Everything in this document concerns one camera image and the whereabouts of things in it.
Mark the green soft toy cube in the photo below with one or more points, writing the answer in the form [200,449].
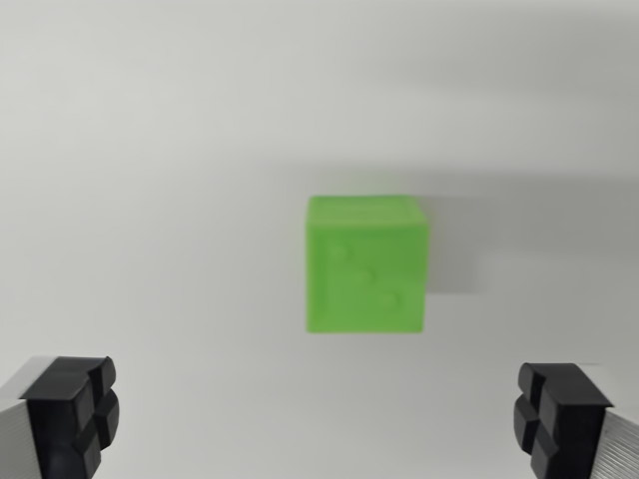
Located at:
[367,269]

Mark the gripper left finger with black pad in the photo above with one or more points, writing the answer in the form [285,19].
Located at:
[55,424]

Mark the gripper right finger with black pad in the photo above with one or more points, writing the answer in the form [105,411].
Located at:
[574,424]

